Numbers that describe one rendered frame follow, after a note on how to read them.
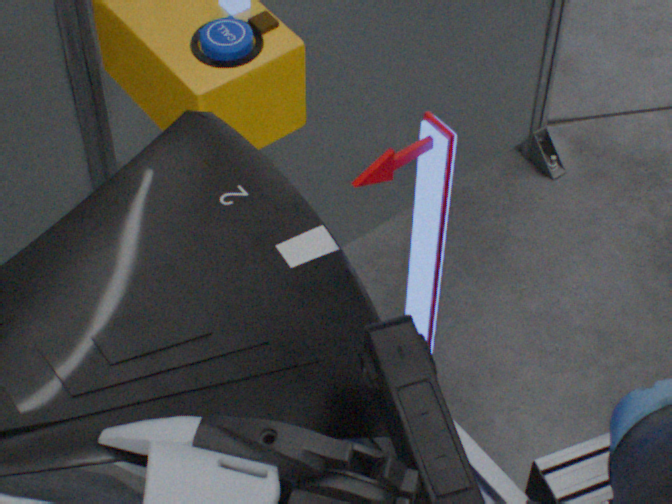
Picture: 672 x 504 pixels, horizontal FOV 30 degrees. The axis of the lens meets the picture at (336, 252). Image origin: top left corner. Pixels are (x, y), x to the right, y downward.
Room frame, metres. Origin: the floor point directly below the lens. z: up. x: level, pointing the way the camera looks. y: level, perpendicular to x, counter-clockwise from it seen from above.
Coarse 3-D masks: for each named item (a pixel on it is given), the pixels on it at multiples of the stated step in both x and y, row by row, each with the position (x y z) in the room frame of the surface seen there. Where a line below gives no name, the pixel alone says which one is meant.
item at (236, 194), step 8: (240, 176) 0.48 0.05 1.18; (224, 184) 0.48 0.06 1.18; (232, 184) 0.48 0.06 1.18; (240, 184) 0.48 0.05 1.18; (248, 184) 0.48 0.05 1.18; (216, 192) 0.47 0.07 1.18; (224, 192) 0.47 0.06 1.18; (232, 192) 0.47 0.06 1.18; (240, 192) 0.47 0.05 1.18; (248, 192) 0.47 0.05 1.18; (256, 192) 0.47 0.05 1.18; (208, 200) 0.47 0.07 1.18; (216, 200) 0.47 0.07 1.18; (224, 200) 0.47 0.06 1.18; (232, 200) 0.47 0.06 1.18; (240, 200) 0.47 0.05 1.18; (248, 200) 0.47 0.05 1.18; (256, 200) 0.47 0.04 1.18; (216, 208) 0.46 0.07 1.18; (224, 208) 0.46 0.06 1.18; (232, 208) 0.46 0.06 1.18; (240, 208) 0.46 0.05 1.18; (224, 216) 0.46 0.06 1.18
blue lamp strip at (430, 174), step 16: (432, 128) 0.52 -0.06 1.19; (432, 160) 0.52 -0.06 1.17; (432, 176) 0.51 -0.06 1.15; (416, 192) 0.52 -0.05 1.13; (432, 192) 0.51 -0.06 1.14; (416, 208) 0.52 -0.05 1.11; (432, 208) 0.51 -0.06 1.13; (416, 224) 0.52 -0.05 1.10; (432, 224) 0.51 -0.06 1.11; (416, 240) 0.52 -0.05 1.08; (432, 240) 0.51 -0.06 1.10; (416, 256) 0.52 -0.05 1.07; (432, 256) 0.51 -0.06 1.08; (416, 272) 0.52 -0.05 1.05; (432, 272) 0.51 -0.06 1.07; (416, 288) 0.52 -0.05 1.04; (416, 304) 0.52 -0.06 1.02; (416, 320) 0.52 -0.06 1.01
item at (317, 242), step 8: (312, 232) 0.45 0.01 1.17; (320, 232) 0.45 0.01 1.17; (288, 240) 0.44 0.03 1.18; (296, 240) 0.45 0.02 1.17; (304, 240) 0.45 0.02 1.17; (312, 240) 0.45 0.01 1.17; (320, 240) 0.45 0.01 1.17; (328, 240) 0.45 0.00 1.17; (280, 248) 0.44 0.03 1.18; (288, 248) 0.44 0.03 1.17; (296, 248) 0.44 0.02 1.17; (304, 248) 0.44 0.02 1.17; (312, 248) 0.44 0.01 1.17; (320, 248) 0.44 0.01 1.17; (328, 248) 0.44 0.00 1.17; (336, 248) 0.44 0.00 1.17; (288, 256) 0.43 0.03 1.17; (296, 256) 0.43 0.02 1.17; (304, 256) 0.44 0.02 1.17; (312, 256) 0.44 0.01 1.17; (296, 264) 0.43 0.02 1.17
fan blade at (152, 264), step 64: (192, 128) 0.52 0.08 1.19; (128, 192) 0.47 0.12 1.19; (192, 192) 0.47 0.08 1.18; (64, 256) 0.42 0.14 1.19; (128, 256) 0.42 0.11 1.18; (192, 256) 0.43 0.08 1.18; (256, 256) 0.43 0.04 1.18; (320, 256) 0.44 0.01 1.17; (0, 320) 0.38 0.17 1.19; (64, 320) 0.38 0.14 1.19; (128, 320) 0.38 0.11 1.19; (192, 320) 0.38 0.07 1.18; (256, 320) 0.39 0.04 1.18; (320, 320) 0.40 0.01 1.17; (0, 384) 0.34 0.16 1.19; (64, 384) 0.34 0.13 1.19; (128, 384) 0.34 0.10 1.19; (192, 384) 0.35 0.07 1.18; (256, 384) 0.35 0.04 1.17; (320, 384) 0.36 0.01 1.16; (0, 448) 0.30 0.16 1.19; (64, 448) 0.30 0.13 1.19
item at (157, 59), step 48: (96, 0) 0.78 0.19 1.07; (144, 0) 0.78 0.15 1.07; (192, 0) 0.78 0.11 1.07; (144, 48) 0.73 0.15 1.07; (192, 48) 0.72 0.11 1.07; (288, 48) 0.72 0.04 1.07; (144, 96) 0.74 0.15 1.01; (192, 96) 0.67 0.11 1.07; (240, 96) 0.69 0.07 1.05; (288, 96) 0.72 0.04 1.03
